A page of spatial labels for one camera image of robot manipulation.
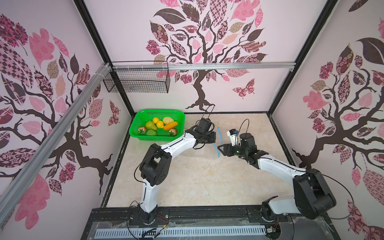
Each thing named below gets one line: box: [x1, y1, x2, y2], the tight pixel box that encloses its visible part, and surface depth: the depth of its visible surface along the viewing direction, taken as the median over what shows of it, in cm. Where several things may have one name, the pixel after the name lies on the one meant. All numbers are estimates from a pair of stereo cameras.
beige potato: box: [162, 117, 174, 125], surface depth 112 cm
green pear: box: [145, 120, 157, 131], surface depth 109 cm
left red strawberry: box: [138, 126, 146, 134], surface depth 106 cm
